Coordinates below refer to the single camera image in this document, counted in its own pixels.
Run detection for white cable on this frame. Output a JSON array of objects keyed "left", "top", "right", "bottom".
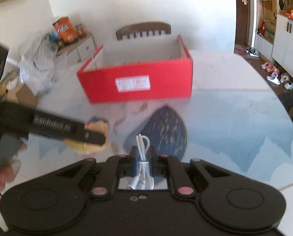
[{"left": 126, "top": 133, "right": 155, "bottom": 190}]

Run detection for yellow duck plush toy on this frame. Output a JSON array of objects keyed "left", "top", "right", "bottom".
[{"left": 64, "top": 117, "right": 109, "bottom": 155}]

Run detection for person's left hand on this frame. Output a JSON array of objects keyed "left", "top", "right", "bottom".
[{"left": 0, "top": 143, "right": 27, "bottom": 199}]

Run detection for round glass plate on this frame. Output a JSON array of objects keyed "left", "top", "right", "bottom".
[{"left": 122, "top": 104, "right": 189, "bottom": 190}]

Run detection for clear plastic bag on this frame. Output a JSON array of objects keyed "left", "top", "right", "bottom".
[{"left": 19, "top": 31, "right": 58, "bottom": 96}]

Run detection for white drawer cabinet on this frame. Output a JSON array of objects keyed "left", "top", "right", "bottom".
[{"left": 57, "top": 32, "right": 95, "bottom": 65}]

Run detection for red cardboard box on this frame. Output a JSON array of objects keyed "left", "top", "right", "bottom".
[{"left": 77, "top": 35, "right": 193, "bottom": 103}]

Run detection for orange snack bag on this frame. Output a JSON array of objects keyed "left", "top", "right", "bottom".
[{"left": 53, "top": 17, "right": 78, "bottom": 45}]

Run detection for red lidded jar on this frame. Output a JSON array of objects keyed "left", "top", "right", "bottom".
[{"left": 76, "top": 23, "right": 86, "bottom": 39}]

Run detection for brown wooden chair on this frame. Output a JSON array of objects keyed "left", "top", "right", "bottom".
[{"left": 116, "top": 21, "right": 171, "bottom": 41}]

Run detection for white purple slipper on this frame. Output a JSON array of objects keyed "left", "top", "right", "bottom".
[{"left": 266, "top": 71, "right": 281, "bottom": 85}]

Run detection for black white sneakers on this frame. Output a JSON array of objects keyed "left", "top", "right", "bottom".
[{"left": 245, "top": 47, "right": 260, "bottom": 58}]

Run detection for pink slippers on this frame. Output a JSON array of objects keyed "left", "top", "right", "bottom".
[{"left": 261, "top": 62, "right": 280, "bottom": 74}]

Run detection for red vacuum cleaner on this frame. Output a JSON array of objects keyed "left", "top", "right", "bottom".
[{"left": 257, "top": 20, "right": 266, "bottom": 36}]

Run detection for brown entrance door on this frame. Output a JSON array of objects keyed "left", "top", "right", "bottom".
[{"left": 235, "top": 0, "right": 254, "bottom": 46}]

